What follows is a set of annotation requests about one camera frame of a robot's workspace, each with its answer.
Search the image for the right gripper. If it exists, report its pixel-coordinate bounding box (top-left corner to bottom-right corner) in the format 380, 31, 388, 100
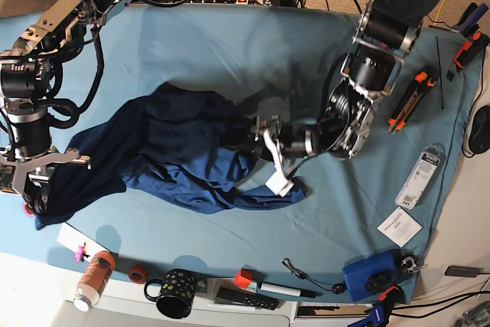
11, 149, 91, 216

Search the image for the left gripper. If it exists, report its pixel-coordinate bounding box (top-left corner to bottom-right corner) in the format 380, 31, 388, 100
221, 116, 318, 178

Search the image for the blue t-shirt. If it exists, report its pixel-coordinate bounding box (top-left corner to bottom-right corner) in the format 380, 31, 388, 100
35, 83, 306, 230

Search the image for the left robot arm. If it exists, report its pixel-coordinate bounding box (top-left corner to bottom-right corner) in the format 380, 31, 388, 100
220, 0, 439, 160

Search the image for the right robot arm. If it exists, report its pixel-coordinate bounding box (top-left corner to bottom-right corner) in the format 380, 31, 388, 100
1, 0, 132, 214

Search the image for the pink clip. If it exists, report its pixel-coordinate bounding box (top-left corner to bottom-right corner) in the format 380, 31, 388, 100
73, 243, 90, 263

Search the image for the teal table cloth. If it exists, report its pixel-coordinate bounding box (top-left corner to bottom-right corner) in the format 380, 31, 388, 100
0, 2, 484, 304

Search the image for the orange bottle white cap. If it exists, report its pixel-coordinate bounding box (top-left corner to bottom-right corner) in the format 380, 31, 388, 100
73, 250, 116, 312

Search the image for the orange tape roll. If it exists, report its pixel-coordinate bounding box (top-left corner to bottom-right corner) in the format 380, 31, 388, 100
128, 266, 149, 284

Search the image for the orange cube block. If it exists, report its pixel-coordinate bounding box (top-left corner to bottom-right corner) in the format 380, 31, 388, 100
234, 268, 253, 289

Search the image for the black marker pen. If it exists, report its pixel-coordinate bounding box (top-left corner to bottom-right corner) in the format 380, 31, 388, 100
257, 282, 322, 299

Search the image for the black dotted remote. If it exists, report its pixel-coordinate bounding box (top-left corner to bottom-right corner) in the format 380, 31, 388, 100
216, 287, 279, 310

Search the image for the black yellow-dotted mug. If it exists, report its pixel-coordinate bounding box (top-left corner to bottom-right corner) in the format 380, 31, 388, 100
143, 269, 198, 319

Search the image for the white paper leaflet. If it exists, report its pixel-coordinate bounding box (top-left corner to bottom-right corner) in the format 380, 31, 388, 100
377, 207, 422, 247

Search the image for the clear plastic blister pack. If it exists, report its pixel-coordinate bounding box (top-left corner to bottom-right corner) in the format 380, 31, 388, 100
394, 143, 445, 210

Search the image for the blue box with knob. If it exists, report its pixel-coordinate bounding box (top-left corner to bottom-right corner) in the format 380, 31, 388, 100
342, 250, 402, 302

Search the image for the orange black utility knife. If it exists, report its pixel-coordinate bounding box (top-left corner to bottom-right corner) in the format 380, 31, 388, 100
387, 66, 440, 134

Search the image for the blue clamp bottom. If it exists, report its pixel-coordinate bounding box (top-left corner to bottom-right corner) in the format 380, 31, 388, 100
348, 286, 404, 327

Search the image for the black computer mouse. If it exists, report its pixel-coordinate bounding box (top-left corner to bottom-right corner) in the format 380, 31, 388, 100
468, 105, 490, 155

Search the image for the orange black clamp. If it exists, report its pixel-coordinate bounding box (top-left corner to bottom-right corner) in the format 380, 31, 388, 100
452, 31, 489, 72

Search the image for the black adapter right edge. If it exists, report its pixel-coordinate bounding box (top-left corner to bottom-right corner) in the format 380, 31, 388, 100
445, 265, 482, 278

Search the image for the blue black clamp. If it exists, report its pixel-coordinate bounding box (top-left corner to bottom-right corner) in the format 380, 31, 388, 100
450, 2, 489, 34

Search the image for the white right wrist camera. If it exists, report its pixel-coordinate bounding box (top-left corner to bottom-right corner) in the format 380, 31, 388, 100
0, 164, 15, 194

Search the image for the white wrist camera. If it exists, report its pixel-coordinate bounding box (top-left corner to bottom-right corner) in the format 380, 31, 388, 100
0, 164, 15, 194
266, 172, 294, 197

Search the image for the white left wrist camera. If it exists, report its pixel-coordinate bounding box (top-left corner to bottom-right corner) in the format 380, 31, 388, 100
266, 172, 294, 197

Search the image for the black lanyard with clip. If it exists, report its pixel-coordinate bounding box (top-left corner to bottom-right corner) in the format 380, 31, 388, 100
282, 257, 348, 296

